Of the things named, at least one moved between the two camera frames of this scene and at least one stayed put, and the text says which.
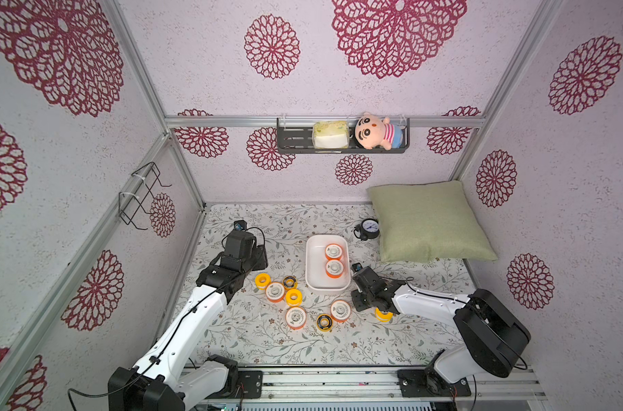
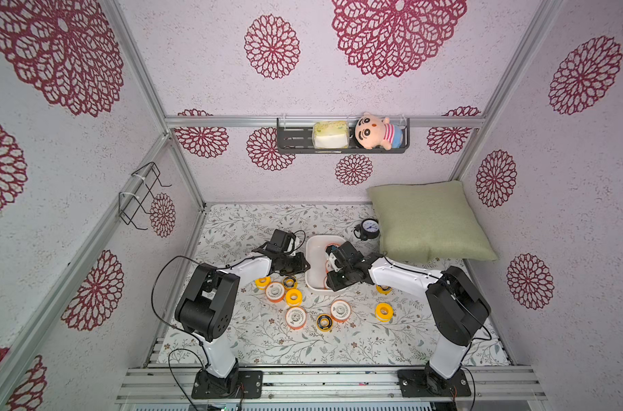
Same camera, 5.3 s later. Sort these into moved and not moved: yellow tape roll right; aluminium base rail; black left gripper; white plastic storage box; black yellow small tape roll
Moved: black left gripper
Not moved: black yellow small tape roll; white plastic storage box; yellow tape roll right; aluminium base rail
